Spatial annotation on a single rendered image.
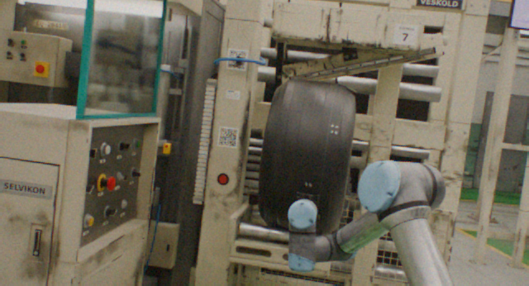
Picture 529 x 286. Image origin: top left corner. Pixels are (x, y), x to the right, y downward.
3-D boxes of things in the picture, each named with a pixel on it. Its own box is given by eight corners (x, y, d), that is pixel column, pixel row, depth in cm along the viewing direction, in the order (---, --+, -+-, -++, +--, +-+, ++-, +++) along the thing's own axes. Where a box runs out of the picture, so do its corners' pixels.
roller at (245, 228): (237, 231, 200) (235, 235, 195) (239, 220, 199) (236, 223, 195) (332, 246, 196) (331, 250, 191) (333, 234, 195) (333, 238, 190)
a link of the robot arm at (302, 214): (286, 231, 147) (287, 200, 147) (289, 227, 158) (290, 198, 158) (315, 233, 146) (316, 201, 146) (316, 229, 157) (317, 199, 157)
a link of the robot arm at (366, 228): (455, 155, 133) (336, 233, 167) (424, 153, 127) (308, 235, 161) (475, 198, 128) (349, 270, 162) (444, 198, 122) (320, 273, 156)
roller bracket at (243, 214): (226, 244, 192) (229, 216, 191) (245, 220, 232) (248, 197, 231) (235, 245, 192) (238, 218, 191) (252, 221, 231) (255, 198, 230)
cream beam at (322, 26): (270, 36, 223) (274, 0, 222) (277, 44, 248) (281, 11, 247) (421, 52, 215) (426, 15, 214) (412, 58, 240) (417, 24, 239)
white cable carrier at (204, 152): (193, 202, 206) (207, 78, 202) (196, 200, 211) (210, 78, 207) (203, 204, 205) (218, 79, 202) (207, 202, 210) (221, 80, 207)
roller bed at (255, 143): (223, 200, 243) (231, 135, 241) (230, 195, 258) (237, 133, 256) (266, 207, 241) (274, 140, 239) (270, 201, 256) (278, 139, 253)
